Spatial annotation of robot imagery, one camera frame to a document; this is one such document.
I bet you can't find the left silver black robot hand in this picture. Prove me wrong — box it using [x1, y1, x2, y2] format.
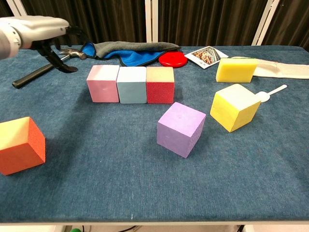
[18, 15, 87, 73]

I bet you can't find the pink foam cube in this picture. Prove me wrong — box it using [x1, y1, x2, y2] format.
[86, 64, 121, 103]

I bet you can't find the light blue foam cube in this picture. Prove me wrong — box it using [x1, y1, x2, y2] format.
[116, 66, 148, 104]

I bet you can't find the orange foam cube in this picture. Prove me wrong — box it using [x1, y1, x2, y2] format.
[0, 116, 46, 176]

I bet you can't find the purple foam cube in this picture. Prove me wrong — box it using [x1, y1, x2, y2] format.
[156, 101, 207, 159]

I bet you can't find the yellow foam cube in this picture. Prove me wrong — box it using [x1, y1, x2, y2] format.
[209, 83, 262, 133]

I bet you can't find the black pleated curtain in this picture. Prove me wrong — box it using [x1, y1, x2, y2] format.
[21, 0, 147, 46]
[158, 0, 268, 46]
[262, 0, 309, 46]
[0, 0, 31, 19]

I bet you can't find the grey and blue cloth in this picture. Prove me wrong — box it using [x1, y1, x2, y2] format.
[79, 41, 181, 68]

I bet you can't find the red plastic disc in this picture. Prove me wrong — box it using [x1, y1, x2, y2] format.
[158, 51, 188, 68]

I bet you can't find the red foam cube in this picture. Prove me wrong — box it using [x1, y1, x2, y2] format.
[146, 67, 175, 104]

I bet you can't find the blue table cloth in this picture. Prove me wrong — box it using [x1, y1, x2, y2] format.
[0, 45, 309, 223]

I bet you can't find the white-bordered photo card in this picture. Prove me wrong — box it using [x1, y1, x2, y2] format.
[184, 45, 229, 70]

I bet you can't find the yellow sponge block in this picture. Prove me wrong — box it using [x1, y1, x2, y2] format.
[215, 58, 259, 84]

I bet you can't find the white plastic spoon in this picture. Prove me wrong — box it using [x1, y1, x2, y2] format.
[255, 84, 288, 103]

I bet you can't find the white folded towel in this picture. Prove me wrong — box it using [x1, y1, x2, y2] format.
[231, 56, 309, 80]

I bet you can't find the white screen frame post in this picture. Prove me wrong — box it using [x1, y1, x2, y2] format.
[6, 0, 42, 46]
[251, 0, 281, 46]
[144, 0, 159, 46]

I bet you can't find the black-handled claw hammer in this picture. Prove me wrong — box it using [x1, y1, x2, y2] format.
[11, 48, 87, 89]

